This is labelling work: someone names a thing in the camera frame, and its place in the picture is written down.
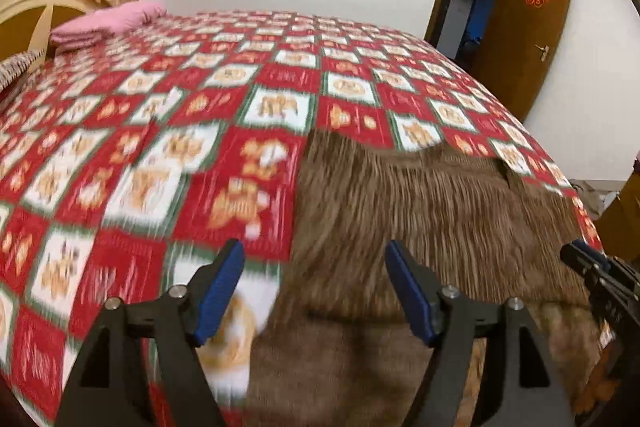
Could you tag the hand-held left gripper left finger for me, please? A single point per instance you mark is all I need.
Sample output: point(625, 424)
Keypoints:
point(222, 287)

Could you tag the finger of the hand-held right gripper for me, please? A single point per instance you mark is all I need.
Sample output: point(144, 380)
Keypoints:
point(607, 282)

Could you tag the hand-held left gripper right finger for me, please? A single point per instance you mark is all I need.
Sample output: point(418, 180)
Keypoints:
point(407, 287)

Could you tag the brown striped knit garment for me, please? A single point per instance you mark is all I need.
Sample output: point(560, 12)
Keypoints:
point(400, 207)

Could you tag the brown wooden cabinet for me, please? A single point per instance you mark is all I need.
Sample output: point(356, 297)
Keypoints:
point(622, 217)

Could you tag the red checked printed bedspread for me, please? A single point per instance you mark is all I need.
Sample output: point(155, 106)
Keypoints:
point(125, 257)

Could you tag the brown wooden door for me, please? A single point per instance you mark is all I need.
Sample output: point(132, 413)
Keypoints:
point(520, 37)

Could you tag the pink pillow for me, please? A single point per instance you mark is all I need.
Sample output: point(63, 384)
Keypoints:
point(110, 21)

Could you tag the striped patterned pillow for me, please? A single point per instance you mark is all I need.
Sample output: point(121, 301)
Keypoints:
point(15, 69)

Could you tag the cream wooden headboard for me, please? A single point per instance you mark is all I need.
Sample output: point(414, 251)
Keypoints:
point(30, 7)

